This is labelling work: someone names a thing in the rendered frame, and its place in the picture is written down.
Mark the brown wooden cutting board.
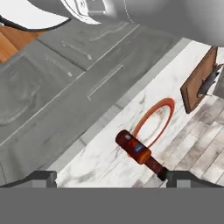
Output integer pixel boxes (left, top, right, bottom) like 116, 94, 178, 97
179, 45, 219, 115

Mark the grey drawer front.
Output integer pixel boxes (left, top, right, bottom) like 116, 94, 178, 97
37, 18, 142, 72

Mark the grey fish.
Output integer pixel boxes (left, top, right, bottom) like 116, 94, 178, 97
196, 62, 224, 99

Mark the white plate with red rim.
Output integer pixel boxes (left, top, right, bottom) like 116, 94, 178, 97
132, 97, 176, 150

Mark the red-brown condiment bottle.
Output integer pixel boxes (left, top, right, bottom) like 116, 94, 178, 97
115, 129, 170, 182

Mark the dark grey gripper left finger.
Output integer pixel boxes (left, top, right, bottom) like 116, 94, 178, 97
4, 170, 58, 189

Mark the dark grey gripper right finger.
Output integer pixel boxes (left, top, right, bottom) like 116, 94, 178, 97
165, 170, 224, 189

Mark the short silver cupboard handle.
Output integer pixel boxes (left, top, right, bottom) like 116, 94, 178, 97
43, 53, 74, 78

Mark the long silver cupboard handle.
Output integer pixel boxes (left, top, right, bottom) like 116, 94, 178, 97
86, 63, 125, 101

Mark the large grey cupboard door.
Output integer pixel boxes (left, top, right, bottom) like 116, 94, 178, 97
0, 25, 183, 187

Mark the white round object black rim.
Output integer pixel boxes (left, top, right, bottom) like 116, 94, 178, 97
0, 0, 72, 32

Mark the white and grey round object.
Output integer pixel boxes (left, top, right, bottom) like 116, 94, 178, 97
60, 0, 118, 26

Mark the silver drawer handle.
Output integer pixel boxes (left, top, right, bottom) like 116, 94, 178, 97
60, 40, 93, 61

